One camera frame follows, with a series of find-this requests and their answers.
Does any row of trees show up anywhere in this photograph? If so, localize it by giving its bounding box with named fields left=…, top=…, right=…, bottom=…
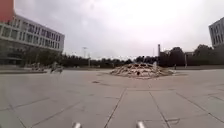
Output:
left=19, top=43, right=224, bottom=69

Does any pole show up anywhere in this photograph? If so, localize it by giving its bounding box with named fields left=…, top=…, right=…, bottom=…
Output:
left=87, top=53, right=91, bottom=68
left=184, top=53, right=188, bottom=69

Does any grey paved plaza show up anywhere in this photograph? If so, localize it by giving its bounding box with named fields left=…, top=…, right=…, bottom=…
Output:
left=0, top=68, right=224, bottom=128

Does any person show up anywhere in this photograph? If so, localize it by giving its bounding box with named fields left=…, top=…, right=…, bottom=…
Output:
left=49, top=61, right=65, bottom=75

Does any long white grid-window building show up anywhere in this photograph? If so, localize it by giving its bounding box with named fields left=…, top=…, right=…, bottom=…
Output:
left=0, top=13, right=66, bottom=66

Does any grey grid-window building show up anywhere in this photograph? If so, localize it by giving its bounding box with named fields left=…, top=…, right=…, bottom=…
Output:
left=208, top=17, right=224, bottom=48

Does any red structure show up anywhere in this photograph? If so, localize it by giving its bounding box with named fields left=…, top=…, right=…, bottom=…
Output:
left=0, top=0, right=15, bottom=24

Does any lamp post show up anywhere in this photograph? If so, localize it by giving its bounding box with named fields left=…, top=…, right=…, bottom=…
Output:
left=81, top=46, right=88, bottom=60

